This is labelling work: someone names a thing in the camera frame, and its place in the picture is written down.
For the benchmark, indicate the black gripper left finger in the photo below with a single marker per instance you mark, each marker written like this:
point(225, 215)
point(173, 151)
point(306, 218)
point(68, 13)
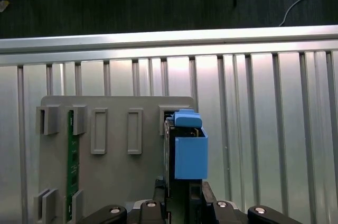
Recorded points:
point(150, 213)

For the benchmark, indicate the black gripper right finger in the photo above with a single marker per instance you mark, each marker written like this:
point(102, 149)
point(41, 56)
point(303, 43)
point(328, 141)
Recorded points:
point(224, 213)

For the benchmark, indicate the hard disk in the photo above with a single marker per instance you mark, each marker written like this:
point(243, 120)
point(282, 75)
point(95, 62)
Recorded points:
point(191, 155)

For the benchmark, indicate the grey parts rack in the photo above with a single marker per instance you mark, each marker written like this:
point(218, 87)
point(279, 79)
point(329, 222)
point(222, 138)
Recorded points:
point(118, 181)

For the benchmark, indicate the green RAM stick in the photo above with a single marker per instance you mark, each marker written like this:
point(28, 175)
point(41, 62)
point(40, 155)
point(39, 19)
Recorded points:
point(73, 155)

